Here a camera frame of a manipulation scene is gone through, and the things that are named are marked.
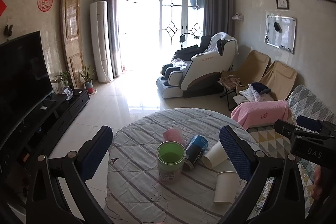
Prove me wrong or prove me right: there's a dark blue cushion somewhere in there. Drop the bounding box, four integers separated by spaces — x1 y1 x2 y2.
251 82 272 95

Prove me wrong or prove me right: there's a pink blanket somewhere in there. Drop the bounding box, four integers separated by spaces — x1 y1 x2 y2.
231 100 289 130

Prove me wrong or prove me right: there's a person's right hand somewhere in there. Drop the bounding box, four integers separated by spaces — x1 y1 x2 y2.
311 166 322 200

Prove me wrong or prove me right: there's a pink green clear tumbler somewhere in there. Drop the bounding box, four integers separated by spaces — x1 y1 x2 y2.
156 141 186 183

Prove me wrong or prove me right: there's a beige folding chair left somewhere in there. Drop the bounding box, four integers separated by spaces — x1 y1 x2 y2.
219 49 271 111

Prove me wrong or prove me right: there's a right grey curtain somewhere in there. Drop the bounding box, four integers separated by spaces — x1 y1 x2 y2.
203 0 234 35

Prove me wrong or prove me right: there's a white massage chair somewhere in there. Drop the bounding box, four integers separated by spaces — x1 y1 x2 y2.
156 32 239 100

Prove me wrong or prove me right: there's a left grey curtain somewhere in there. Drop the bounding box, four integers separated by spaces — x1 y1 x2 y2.
104 0 122 78

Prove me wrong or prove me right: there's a striped grey tablecloth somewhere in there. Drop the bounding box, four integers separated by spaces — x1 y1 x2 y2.
105 107 268 224

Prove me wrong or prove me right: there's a white paper cup lying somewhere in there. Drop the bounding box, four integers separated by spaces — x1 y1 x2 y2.
202 141 228 169

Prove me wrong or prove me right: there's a potted plant red pot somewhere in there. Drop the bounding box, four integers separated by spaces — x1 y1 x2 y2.
79 64 96 95

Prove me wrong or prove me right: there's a pink inner cup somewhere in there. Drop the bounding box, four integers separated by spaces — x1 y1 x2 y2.
162 128 186 147

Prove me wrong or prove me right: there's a small green plant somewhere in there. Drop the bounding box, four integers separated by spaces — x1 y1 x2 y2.
51 71 72 94

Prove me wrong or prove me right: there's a wall whiteboard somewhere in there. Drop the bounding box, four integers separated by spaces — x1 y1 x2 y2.
264 15 297 53

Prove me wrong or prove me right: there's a white paper cup front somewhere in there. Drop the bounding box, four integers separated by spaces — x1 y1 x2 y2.
214 171 239 205

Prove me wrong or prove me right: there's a red round wall sticker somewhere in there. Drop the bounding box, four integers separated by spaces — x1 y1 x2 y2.
37 0 53 12

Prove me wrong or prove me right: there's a white patterned pillow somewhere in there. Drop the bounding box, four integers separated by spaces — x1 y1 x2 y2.
239 84 273 102

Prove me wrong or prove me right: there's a grey curtain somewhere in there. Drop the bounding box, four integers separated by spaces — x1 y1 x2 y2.
203 0 234 35
104 0 122 78

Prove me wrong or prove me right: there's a red diamond wall sticker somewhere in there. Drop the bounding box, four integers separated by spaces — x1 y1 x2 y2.
0 0 7 16

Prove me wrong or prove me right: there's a white standing air conditioner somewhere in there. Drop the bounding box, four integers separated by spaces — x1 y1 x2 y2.
90 1 113 84

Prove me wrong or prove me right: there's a black tv cabinet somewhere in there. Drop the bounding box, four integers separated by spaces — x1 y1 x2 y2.
1 89 90 178

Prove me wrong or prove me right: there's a beige folding chair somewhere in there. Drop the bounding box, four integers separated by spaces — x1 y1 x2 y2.
259 61 297 100
219 49 271 111

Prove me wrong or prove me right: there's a beige folding chair right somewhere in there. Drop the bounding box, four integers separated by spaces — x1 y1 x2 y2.
259 61 297 100

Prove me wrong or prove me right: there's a black flat television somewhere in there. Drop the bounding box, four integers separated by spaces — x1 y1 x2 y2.
1 31 53 143

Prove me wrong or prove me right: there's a small round desk fan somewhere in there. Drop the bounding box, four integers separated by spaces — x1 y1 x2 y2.
62 86 74 100

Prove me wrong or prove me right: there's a blue black can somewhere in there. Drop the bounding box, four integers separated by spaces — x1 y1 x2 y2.
183 135 209 171

